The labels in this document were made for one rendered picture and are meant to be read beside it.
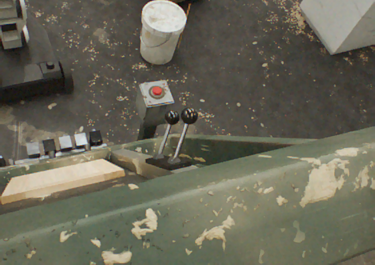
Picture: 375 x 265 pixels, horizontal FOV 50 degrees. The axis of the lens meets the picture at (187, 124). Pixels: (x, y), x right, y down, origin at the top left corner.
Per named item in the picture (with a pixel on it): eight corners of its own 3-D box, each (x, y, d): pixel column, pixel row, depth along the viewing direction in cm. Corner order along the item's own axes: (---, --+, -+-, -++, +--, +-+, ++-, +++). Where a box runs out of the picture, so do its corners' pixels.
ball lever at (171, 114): (161, 164, 98) (179, 112, 99) (166, 165, 94) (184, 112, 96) (147, 159, 96) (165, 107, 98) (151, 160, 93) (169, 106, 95)
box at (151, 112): (159, 102, 182) (166, 78, 167) (167, 124, 177) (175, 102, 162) (134, 106, 178) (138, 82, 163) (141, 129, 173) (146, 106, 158)
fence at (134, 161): (125, 158, 150) (123, 148, 150) (248, 203, 61) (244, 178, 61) (112, 161, 148) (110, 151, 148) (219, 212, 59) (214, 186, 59)
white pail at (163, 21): (169, 33, 309) (181, -16, 270) (184, 63, 297) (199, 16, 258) (130, 40, 297) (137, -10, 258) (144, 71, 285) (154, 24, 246)
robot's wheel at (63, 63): (58, 73, 269) (57, 53, 252) (66, 71, 271) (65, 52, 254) (67, 96, 261) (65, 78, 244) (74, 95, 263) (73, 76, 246)
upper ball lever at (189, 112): (177, 168, 86) (196, 110, 88) (183, 170, 83) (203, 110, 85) (161, 163, 85) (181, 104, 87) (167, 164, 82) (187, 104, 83)
